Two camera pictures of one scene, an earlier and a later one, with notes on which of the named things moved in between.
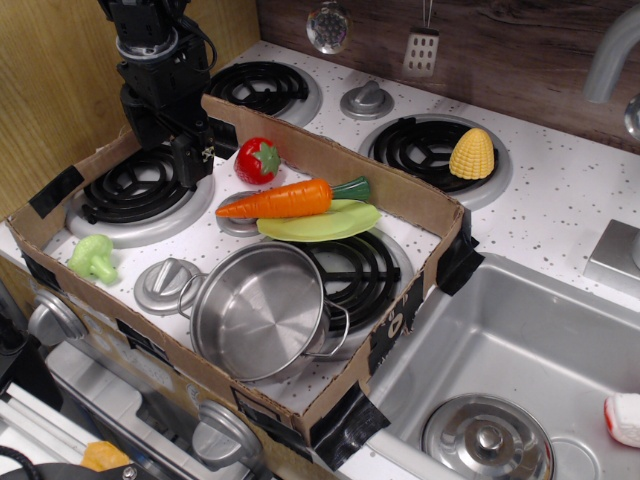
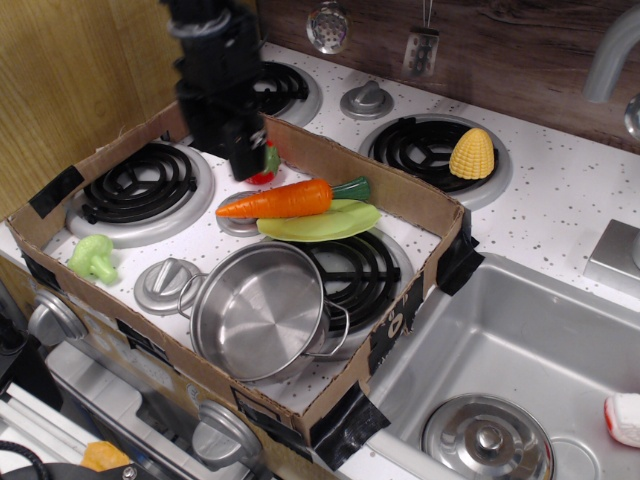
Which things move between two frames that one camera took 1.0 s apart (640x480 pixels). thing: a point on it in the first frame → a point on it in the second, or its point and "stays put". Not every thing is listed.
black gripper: (164, 83) → (219, 82)
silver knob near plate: (240, 227) stays put
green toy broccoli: (92, 257) stays put
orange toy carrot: (307, 198) stays put
